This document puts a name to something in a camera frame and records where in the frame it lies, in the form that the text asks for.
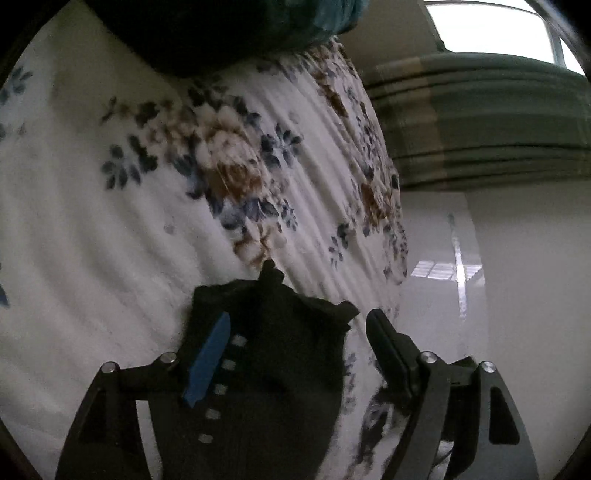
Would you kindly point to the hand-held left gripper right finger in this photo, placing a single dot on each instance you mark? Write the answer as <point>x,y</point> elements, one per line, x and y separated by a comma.
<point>392,355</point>

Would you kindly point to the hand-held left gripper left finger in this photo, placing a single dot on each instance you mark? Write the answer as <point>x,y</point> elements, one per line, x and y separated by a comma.
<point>207,364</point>

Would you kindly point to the black striped sweater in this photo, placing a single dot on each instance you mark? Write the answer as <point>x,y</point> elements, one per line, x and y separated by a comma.
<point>277,392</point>

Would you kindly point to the white glossy headboard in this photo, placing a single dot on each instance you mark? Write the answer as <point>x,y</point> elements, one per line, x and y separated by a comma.
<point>434,230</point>

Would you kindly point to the floral bed cover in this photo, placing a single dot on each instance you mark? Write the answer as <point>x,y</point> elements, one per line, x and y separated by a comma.
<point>92,230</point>

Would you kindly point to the barred window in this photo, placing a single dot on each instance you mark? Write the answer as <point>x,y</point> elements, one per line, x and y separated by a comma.
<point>489,27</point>

